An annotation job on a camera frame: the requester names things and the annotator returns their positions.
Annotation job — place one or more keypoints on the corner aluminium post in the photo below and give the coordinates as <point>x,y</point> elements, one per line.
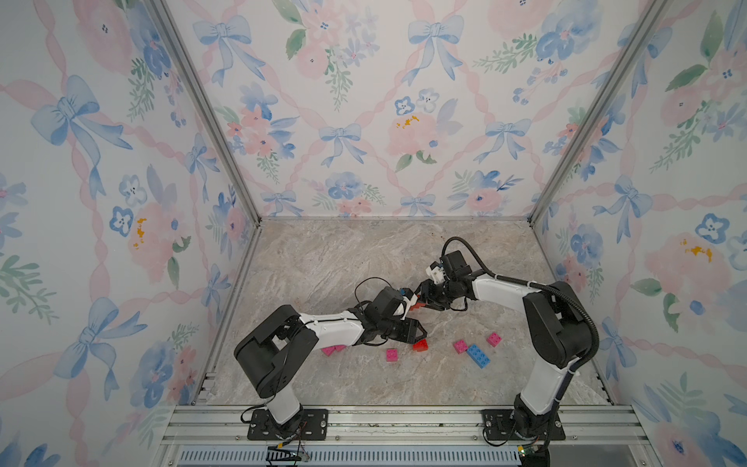
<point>641,34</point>
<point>174,43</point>

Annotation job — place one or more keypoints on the blue 2x4 lego brick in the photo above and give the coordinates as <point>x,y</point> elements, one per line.
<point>478,356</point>

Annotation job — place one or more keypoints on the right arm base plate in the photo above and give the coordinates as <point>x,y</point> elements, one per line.
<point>520,425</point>

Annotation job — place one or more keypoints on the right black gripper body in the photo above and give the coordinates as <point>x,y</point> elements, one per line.
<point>438,295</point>

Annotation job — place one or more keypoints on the red 2x2 lego brick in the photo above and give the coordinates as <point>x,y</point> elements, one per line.
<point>420,346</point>

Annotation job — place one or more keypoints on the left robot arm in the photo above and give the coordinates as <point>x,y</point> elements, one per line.
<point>274,352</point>

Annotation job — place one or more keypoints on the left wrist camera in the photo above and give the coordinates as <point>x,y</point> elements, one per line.
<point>409,300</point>

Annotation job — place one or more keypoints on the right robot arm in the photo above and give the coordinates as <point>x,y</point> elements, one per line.
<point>562,333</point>

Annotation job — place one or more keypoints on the right corner aluminium post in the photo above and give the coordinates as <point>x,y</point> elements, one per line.
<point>641,34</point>

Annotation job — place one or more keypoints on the left corner aluminium post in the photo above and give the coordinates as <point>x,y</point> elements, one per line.
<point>174,43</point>

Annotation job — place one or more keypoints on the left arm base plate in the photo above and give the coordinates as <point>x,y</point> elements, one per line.
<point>308,425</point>

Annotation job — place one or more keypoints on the aluminium front rail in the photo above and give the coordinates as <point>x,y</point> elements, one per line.
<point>406,436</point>

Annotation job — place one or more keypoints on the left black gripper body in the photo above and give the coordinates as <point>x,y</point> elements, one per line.
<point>398,330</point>

